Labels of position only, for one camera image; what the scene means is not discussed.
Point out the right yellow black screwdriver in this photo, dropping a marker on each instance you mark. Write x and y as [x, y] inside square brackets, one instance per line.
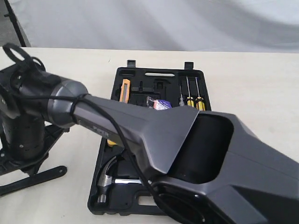
[199, 101]

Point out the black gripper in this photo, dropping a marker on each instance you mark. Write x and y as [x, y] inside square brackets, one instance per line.
[26, 143]

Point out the yellow tape measure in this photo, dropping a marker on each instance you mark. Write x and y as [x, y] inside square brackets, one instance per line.
[111, 143]

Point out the claw hammer black grip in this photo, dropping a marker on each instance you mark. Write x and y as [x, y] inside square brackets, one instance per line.
[105, 181]

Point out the black stand pole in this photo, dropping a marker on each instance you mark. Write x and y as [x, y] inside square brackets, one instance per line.
[10, 14]

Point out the electrical tape roll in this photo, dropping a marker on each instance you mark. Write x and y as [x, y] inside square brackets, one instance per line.
[158, 104]

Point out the black plastic tool case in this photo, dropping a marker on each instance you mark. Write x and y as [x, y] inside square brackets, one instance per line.
[123, 199]

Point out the adjustable wrench black handle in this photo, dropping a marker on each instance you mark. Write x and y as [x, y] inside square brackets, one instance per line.
[39, 178]

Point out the clear voltage tester screwdriver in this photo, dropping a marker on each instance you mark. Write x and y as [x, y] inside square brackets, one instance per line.
[181, 99]

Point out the yellow black screwdriver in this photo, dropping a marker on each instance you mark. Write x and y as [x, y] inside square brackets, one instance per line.
[190, 101]
[199, 101]

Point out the orange utility knife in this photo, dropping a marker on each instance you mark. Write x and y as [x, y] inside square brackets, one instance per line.
[125, 89]

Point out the left yellow black screwdriver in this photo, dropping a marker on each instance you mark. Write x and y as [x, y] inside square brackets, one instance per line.
[190, 101]

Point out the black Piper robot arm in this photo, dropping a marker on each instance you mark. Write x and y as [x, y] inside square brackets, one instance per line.
[200, 166]

